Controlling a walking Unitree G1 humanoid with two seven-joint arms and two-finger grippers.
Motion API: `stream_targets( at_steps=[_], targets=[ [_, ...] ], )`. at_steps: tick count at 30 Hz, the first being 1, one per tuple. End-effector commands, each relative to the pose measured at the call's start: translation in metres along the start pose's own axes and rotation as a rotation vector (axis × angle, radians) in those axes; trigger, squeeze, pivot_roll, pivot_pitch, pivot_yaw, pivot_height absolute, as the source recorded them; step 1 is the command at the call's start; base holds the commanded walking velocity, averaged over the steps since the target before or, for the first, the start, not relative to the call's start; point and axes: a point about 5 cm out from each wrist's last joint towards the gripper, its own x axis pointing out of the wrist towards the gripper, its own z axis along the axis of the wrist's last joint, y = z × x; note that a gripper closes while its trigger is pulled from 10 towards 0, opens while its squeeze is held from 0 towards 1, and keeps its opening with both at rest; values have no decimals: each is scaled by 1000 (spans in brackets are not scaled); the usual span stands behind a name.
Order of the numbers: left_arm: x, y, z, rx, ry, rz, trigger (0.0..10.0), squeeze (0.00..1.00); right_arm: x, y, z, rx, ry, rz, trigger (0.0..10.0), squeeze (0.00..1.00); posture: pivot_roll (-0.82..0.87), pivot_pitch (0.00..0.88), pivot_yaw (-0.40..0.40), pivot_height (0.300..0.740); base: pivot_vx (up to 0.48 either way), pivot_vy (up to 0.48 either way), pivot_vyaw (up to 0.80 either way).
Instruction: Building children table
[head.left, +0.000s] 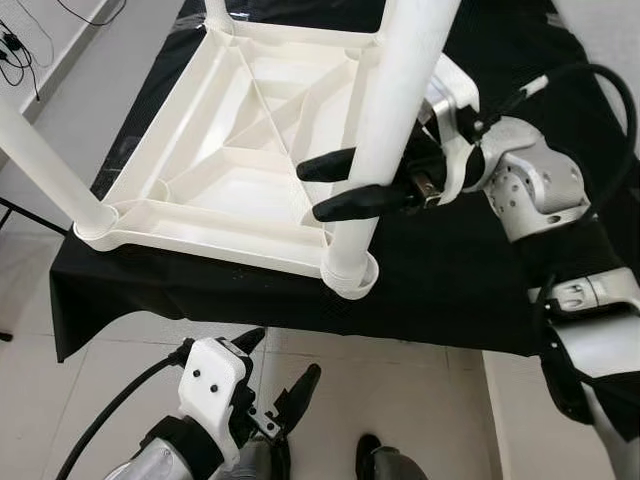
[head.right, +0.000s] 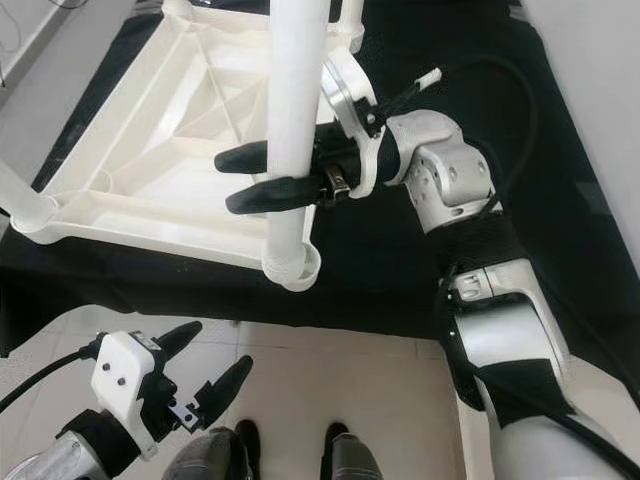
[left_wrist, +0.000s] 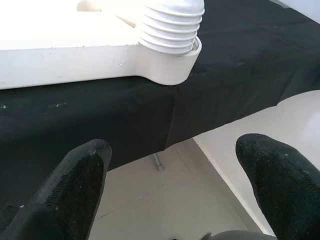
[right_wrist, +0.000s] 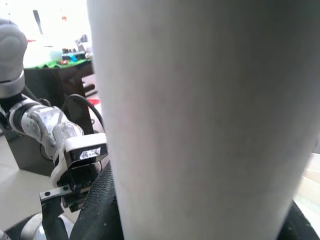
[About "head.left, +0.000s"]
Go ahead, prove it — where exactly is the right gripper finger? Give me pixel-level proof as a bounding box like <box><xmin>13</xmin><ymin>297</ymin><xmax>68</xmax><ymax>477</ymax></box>
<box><xmin>312</xmin><ymin>182</ymin><xmax>411</xmax><ymax>223</ymax></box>
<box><xmin>296</xmin><ymin>148</ymin><xmax>359</xmax><ymax>183</ymax></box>

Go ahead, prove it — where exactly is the black tablecloth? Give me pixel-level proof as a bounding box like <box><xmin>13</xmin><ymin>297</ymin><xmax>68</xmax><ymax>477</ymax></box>
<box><xmin>48</xmin><ymin>0</ymin><xmax>640</xmax><ymax>363</ymax></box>

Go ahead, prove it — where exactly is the clear tape strip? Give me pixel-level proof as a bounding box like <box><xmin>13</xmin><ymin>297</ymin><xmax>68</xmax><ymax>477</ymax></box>
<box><xmin>165</xmin><ymin>20</ymin><xmax>206</xmax><ymax>43</ymax></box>

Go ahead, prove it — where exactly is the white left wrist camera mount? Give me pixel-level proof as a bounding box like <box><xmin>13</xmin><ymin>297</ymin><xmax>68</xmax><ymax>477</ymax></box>
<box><xmin>178</xmin><ymin>338</ymin><xmax>251</xmax><ymax>471</ymax></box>

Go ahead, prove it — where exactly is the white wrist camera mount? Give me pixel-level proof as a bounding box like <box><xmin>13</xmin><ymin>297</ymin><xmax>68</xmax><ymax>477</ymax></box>
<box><xmin>425</xmin><ymin>55</ymin><xmax>483</xmax><ymax>201</ymax></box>
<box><xmin>178</xmin><ymin>338</ymin><xmax>251</xmax><ymax>471</ymax></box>

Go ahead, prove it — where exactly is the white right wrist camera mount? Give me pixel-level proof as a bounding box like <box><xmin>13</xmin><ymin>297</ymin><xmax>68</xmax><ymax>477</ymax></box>
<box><xmin>425</xmin><ymin>55</ymin><xmax>483</xmax><ymax>201</ymax></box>

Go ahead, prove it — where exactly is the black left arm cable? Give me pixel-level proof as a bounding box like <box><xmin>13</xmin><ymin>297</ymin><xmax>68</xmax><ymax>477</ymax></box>
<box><xmin>55</xmin><ymin>345</ymin><xmax>193</xmax><ymax>480</ymax></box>

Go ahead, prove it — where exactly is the thin black wall cable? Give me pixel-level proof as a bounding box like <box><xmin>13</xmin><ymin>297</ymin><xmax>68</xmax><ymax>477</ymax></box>
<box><xmin>0</xmin><ymin>0</ymin><xmax>126</xmax><ymax>101</ymax></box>

